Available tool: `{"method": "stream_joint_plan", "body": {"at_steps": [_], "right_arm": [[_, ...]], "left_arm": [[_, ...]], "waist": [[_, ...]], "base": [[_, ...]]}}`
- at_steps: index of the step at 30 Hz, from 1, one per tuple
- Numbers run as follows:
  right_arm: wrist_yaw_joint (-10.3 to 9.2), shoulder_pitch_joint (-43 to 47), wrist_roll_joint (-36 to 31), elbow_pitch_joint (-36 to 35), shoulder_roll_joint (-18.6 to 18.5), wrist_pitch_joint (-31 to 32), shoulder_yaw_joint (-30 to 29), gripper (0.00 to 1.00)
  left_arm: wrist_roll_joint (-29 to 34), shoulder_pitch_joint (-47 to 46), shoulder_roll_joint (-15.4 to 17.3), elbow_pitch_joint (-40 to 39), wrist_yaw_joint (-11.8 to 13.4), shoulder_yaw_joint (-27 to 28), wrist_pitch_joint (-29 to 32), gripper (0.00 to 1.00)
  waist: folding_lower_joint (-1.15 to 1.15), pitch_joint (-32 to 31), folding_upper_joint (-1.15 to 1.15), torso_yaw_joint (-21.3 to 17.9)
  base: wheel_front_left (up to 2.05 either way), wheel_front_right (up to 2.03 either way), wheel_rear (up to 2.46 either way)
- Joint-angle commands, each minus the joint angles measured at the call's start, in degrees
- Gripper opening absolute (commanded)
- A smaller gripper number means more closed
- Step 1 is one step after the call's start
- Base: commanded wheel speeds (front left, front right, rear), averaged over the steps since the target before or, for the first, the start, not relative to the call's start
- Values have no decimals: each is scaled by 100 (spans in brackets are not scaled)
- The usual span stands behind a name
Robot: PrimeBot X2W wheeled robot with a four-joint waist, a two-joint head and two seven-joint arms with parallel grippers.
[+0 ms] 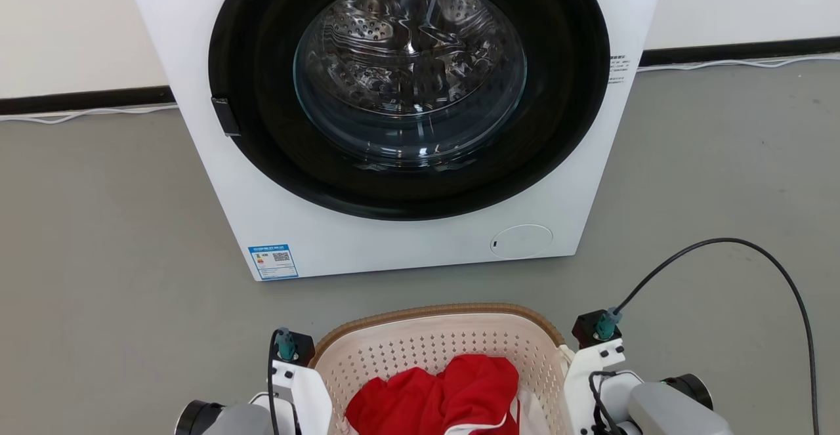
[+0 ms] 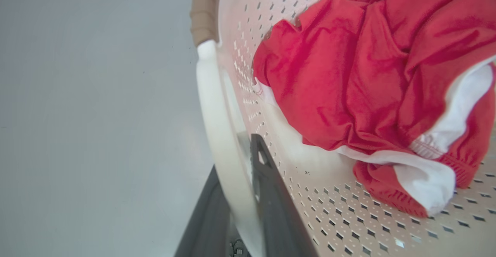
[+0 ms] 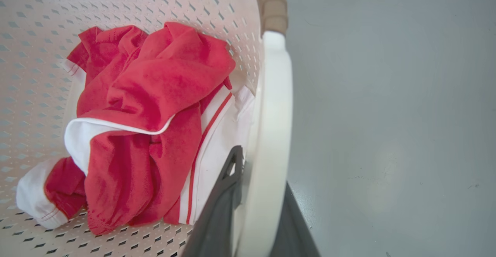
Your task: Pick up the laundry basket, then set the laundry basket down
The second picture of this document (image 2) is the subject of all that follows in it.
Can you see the white perforated plastic laundry basket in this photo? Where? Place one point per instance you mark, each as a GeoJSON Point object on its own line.
{"type": "Point", "coordinates": [348, 218]}

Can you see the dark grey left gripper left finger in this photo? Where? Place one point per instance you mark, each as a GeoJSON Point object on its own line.
{"type": "Point", "coordinates": [207, 226]}

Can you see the red and white garment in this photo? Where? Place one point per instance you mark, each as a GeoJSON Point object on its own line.
{"type": "Point", "coordinates": [368, 86]}

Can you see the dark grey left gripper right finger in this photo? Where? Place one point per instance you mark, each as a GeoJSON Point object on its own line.
{"type": "Point", "coordinates": [276, 210]}

